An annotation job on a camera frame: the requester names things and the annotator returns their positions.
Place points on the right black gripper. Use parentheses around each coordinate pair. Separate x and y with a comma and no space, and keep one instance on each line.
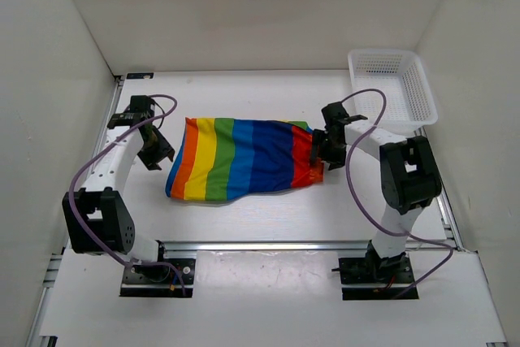
(335,160)

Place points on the black label sticker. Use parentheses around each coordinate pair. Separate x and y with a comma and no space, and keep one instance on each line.
(140,76)

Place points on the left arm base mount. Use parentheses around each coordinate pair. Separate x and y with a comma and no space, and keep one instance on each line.
(161,282)

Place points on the rainbow striped shorts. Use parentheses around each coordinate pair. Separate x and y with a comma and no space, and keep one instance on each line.
(222,159)

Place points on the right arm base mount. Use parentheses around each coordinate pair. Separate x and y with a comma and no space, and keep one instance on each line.
(371,278)

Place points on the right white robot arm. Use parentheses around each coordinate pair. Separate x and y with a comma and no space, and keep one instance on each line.
(409,177)

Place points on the white plastic basket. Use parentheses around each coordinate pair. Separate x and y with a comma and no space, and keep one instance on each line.
(400,76)

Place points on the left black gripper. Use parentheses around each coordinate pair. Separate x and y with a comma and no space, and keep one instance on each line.
(164,150)

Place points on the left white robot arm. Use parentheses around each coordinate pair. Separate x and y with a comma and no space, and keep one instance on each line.
(98,221)

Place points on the front aluminium rail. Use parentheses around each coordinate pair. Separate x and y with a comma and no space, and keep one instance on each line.
(219,246)

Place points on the left aluminium rail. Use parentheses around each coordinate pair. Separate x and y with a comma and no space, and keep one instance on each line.
(34,338)

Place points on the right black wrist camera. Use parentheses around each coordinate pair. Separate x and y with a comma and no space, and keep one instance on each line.
(334,114)

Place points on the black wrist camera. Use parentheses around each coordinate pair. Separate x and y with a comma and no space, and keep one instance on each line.
(140,108)
(334,114)

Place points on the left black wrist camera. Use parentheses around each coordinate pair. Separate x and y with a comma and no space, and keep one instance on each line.
(140,108)

